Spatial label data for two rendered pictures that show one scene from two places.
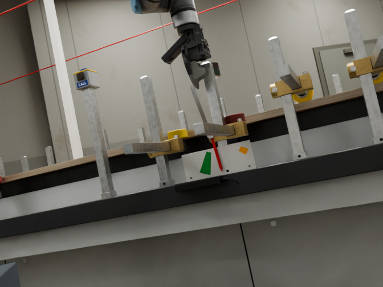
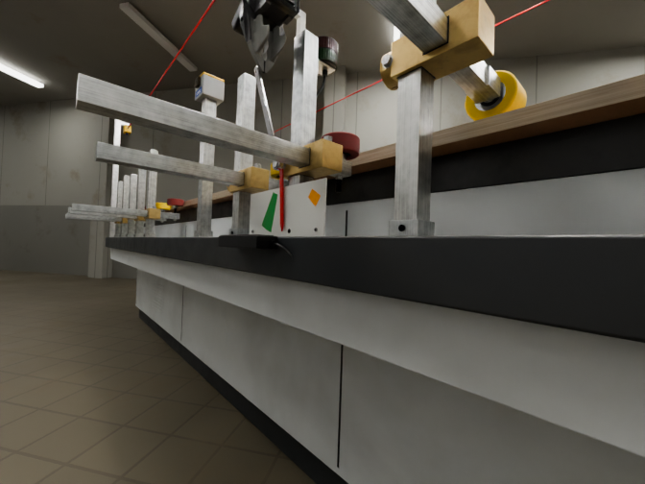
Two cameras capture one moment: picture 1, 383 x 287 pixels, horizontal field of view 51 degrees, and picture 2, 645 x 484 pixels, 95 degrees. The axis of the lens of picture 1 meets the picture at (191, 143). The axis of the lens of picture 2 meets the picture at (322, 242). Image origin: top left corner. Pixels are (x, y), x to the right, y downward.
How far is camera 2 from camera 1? 103 cm
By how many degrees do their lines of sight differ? 27
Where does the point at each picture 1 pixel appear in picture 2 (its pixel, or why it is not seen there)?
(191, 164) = (256, 209)
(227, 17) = not seen: hidden behind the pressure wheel
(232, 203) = (292, 289)
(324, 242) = (461, 423)
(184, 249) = (283, 327)
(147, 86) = (242, 87)
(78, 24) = (363, 101)
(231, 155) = (298, 204)
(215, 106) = (298, 111)
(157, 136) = (238, 163)
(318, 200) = (424, 349)
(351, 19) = not seen: outside the picture
